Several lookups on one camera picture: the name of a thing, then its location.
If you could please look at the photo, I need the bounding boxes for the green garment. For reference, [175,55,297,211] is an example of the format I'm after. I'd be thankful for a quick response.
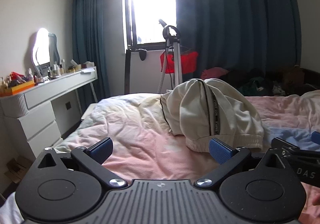
[237,77,265,92]

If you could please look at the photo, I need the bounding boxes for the black steamer head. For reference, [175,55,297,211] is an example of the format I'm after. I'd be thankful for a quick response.
[135,49,148,61]

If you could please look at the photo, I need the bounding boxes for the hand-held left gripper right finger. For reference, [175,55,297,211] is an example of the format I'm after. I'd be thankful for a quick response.
[196,137,292,188]

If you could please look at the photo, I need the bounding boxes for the row of cosmetic bottles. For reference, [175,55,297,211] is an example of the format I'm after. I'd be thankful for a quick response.
[0,58,83,89]

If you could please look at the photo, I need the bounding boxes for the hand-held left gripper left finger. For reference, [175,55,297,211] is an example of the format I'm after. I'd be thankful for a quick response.
[37,137,128,188]

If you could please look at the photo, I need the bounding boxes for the window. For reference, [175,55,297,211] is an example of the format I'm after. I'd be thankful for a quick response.
[122,0,180,51]

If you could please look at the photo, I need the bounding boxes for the pink garment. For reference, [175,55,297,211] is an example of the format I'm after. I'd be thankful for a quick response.
[201,67,229,80]

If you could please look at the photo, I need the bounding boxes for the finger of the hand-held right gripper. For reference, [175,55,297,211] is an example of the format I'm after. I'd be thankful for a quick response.
[272,131,320,155]

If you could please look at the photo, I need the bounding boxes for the brown paper bag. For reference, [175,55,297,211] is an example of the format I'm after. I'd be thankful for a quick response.
[282,65,305,85]

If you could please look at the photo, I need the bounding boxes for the white pants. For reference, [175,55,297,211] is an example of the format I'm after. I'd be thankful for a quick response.
[160,78,265,153]

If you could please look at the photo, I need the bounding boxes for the orange tray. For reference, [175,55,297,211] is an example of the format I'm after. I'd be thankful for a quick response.
[0,80,35,97]

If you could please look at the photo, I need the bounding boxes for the white patterned garment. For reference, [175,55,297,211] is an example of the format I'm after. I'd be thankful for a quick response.
[271,84,287,96]

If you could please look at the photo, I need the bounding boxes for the black garment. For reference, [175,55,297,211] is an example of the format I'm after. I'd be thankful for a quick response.
[225,67,265,85]

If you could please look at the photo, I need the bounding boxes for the cardboard box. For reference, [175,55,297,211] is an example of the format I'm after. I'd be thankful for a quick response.
[5,156,33,184]

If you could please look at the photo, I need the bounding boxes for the pink bed quilt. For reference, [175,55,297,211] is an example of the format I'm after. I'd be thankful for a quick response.
[0,90,320,224]

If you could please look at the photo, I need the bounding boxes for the wide teal curtain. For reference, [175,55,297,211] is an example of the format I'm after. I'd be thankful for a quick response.
[172,0,303,82]

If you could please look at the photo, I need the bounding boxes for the narrow teal curtain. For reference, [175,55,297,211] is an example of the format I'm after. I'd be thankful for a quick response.
[72,0,130,100]

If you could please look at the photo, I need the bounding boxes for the red cloth bag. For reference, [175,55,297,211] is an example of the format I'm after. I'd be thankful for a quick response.
[160,51,199,74]

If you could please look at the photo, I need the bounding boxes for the white vanity desk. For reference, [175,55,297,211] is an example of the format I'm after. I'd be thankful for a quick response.
[0,66,98,162]

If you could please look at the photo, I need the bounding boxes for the wavy vanity mirror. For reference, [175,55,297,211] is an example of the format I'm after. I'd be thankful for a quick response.
[30,28,60,82]

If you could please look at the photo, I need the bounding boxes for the garment steamer stand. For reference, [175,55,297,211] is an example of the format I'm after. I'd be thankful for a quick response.
[157,19,188,90]

